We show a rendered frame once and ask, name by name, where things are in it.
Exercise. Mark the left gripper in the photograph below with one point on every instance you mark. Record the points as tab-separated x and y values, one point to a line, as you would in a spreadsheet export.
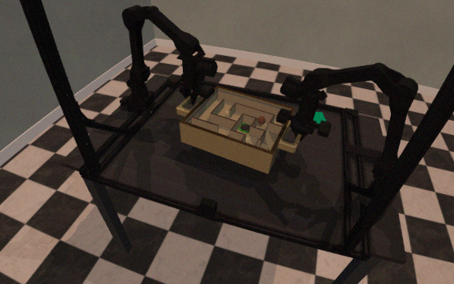
191	81

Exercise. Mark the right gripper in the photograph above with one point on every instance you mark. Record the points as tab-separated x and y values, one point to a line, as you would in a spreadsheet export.
284	115

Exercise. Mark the wooden maze box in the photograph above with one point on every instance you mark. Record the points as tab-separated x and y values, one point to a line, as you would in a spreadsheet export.
237	126

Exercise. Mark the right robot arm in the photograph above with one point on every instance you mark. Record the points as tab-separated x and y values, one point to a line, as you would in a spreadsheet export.
400	90

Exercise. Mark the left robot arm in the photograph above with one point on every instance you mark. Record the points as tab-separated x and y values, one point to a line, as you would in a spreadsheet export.
185	43

